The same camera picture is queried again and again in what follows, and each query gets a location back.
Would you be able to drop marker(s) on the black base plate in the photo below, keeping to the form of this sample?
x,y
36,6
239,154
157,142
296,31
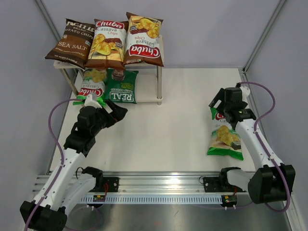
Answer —
x,y
109,184
214,184

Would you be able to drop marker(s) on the aluminium mounting rail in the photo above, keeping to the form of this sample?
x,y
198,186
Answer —
x,y
141,184

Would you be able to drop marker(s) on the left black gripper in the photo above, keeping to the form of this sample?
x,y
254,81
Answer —
x,y
118,113

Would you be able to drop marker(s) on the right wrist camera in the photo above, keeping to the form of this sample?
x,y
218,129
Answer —
x,y
245,92

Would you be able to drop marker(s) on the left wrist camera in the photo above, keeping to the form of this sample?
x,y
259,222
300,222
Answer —
x,y
90,100

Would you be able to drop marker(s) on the green Real chips bag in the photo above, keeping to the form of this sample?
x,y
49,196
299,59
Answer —
x,y
120,87

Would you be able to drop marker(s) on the brown Chuba cassava bag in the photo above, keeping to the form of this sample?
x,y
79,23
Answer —
x,y
108,46
142,42

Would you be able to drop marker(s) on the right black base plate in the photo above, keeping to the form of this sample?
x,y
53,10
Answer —
x,y
214,184

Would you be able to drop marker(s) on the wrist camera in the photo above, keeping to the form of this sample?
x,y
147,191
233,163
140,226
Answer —
x,y
245,92
90,100

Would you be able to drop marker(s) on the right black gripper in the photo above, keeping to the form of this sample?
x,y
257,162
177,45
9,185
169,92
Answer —
x,y
220,96

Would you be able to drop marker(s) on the brown Kettle sea salt bag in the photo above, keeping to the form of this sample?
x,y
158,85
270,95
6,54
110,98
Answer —
x,y
75,44

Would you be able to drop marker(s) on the green Chuba cassava bag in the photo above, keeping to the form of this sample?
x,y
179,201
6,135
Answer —
x,y
93,82
224,140

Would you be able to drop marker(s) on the white wooden two-tier shelf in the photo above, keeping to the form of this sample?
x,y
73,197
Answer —
x,y
148,82

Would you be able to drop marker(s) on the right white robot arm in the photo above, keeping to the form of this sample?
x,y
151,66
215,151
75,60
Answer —
x,y
272,180

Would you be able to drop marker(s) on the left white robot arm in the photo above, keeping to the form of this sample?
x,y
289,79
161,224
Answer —
x,y
50,208

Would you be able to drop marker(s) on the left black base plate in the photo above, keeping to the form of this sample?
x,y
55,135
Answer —
x,y
109,184

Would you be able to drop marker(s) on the white slotted cable duct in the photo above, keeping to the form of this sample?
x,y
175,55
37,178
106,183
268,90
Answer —
x,y
151,199

